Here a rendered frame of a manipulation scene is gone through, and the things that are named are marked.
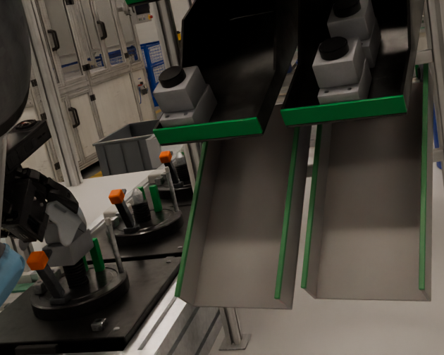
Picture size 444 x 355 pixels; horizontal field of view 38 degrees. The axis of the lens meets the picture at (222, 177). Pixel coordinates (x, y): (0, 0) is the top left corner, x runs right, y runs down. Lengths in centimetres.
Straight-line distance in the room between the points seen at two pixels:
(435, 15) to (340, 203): 24
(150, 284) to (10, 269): 33
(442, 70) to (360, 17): 13
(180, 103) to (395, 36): 27
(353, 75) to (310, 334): 42
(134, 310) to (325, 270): 27
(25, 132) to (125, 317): 27
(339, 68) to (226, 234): 26
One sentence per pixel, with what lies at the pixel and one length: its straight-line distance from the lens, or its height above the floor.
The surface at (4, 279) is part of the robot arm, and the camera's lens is 64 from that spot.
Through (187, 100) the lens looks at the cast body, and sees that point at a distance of 71.
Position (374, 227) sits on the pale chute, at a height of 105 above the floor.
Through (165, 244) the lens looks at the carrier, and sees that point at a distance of 107.
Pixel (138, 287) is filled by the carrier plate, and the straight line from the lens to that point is 94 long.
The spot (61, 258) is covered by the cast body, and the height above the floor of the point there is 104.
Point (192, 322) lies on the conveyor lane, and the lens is 89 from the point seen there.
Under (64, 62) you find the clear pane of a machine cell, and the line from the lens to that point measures 649.
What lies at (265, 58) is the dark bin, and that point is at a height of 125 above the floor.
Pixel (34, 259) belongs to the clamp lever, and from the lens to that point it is 86.
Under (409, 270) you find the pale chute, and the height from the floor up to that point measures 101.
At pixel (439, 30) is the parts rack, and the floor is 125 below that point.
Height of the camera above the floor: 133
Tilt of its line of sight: 15 degrees down
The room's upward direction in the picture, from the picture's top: 12 degrees counter-clockwise
